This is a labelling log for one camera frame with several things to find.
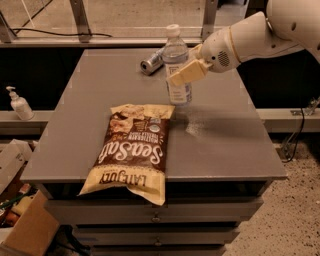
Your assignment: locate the cardboard box with items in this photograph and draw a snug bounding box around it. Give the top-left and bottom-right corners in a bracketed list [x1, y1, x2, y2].
[0, 190, 59, 256]

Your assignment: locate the grey drawer cabinet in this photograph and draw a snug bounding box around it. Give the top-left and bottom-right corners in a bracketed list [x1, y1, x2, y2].
[22, 49, 285, 256]

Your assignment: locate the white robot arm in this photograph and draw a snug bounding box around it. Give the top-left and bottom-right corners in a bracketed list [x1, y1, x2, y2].
[167, 0, 320, 86]

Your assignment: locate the white cardboard box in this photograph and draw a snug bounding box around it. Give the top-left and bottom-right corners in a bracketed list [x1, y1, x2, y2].
[0, 139, 32, 194]

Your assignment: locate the clear plastic water bottle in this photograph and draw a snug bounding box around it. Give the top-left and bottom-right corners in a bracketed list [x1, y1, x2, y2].
[162, 24, 192, 105]

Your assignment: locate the black cable on ledge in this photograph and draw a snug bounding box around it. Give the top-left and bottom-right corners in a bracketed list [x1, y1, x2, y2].
[0, 11, 114, 39]

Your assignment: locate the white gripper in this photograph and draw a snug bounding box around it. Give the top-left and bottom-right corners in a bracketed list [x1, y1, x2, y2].
[167, 27, 241, 86]

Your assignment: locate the brown chip bag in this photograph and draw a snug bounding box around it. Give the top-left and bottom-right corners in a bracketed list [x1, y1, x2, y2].
[80, 104, 174, 206]

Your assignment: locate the silver redbull can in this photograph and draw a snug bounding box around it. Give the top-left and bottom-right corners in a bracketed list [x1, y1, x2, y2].
[140, 48, 164, 76]

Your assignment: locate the white pump dispenser bottle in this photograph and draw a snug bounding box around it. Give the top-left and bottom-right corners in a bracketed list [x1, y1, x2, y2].
[6, 86, 34, 121]

